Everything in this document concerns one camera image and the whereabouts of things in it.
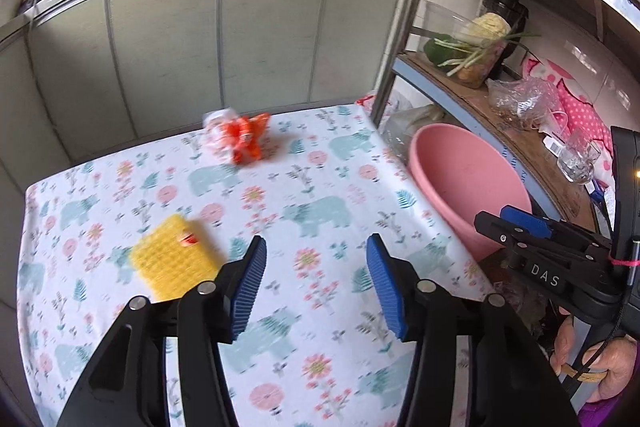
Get orange and white crumpled wrapper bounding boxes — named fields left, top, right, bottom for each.
left=201, top=107, right=271, bottom=165

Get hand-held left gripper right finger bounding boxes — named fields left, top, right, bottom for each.
left=366, top=233, right=581, bottom=427

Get pink plastic basin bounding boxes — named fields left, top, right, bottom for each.
left=409, top=123, right=533, bottom=260

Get green pepper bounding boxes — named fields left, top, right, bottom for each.
left=424, top=38, right=468, bottom=66

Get napa cabbage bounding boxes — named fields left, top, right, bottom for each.
left=467, top=13, right=512, bottom=42

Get white power cord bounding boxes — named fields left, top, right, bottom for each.
left=27, top=0, right=54, bottom=28

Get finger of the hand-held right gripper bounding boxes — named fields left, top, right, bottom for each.
left=473, top=211, right=572, bottom=259
left=500, top=205, right=614, bottom=250

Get black blender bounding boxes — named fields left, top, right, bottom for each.
left=481, top=0, right=530, bottom=62

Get metal shelf rack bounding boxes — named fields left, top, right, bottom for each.
left=372, top=0, right=640, bottom=258

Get clear glass cup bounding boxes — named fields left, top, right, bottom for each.
left=557, top=128, right=601, bottom=184

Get green onions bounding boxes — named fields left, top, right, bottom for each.
left=434, top=32, right=541, bottom=75

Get brown cardboard shelf liner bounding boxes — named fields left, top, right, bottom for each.
left=402, top=54, right=596, bottom=228

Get pink dotted cloth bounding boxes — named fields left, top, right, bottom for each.
left=520, top=57, right=626, bottom=188

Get grey kitchen cabinet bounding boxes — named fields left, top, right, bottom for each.
left=0, top=0, right=411, bottom=318

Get person's right forearm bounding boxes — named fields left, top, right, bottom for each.
left=577, top=397, right=626, bottom=427

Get clear bag of dried goods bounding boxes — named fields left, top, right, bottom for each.
left=487, top=77, right=558, bottom=131

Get clear plastic bag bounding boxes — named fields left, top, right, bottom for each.
left=382, top=104, right=446, bottom=148

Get person's right hand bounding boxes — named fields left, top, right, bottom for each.
left=550, top=318, right=640, bottom=403

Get yellow waffle sponge cloth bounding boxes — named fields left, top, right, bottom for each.
left=130, top=214, right=224, bottom=303

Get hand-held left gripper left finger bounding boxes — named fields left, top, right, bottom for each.
left=55, top=234, right=268, bottom=427

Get clear glass jar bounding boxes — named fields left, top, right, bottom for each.
left=425, top=0, right=506, bottom=88

